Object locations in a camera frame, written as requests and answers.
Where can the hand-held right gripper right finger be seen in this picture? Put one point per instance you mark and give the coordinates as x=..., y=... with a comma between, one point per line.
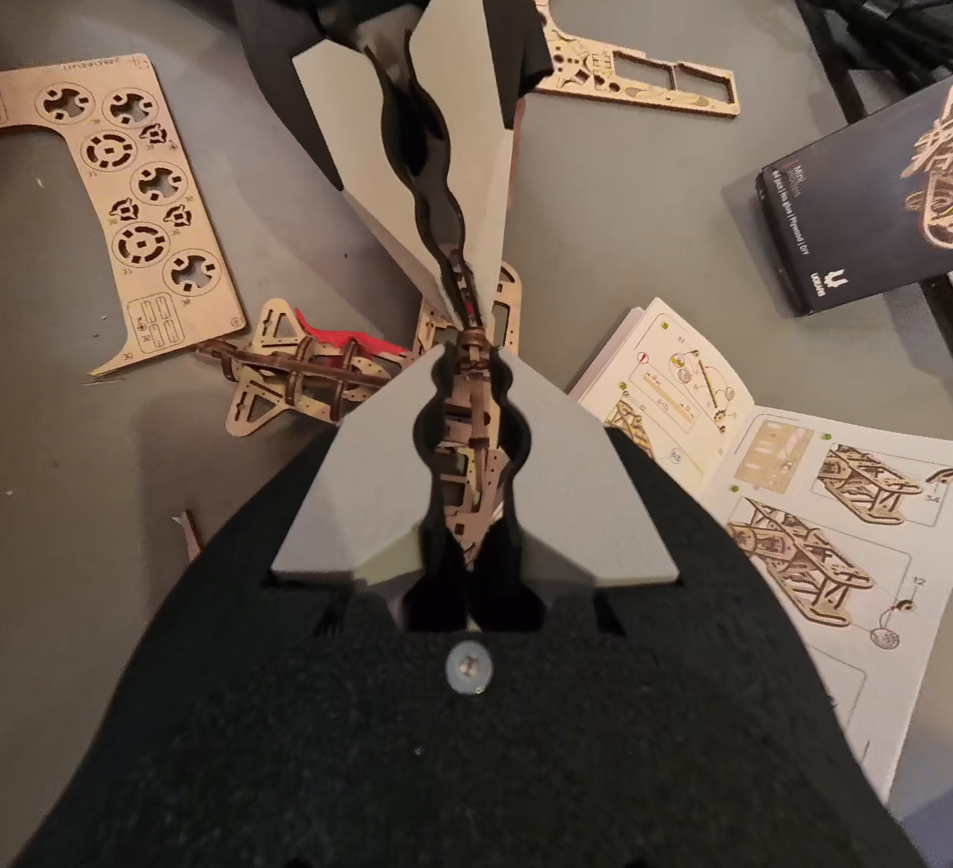
x=588, y=510

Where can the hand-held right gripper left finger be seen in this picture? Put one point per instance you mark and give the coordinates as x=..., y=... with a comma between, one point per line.
x=350, y=510

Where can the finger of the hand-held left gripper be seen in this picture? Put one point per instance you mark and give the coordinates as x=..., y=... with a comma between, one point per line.
x=476, y=101
x=350, y=116

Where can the wooden model plane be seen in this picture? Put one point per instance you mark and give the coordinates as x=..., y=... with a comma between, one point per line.
x=298, y=369

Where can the grey desk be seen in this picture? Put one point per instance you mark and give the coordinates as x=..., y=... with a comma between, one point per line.
x=633, y=212

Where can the small wooden scrap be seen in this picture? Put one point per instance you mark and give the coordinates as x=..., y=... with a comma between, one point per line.
x=190, y=536

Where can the white instruction booklet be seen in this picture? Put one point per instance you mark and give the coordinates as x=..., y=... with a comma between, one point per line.
x=782, y=451

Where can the wooden sheet with round cutouts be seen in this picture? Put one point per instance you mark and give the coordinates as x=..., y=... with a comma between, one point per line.
x=22, y=101

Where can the black kit box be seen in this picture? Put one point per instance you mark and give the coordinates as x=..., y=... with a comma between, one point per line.
x=834, y=227

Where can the wooden sheet frame with windows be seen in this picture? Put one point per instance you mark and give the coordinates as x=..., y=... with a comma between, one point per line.
x=569, y=52

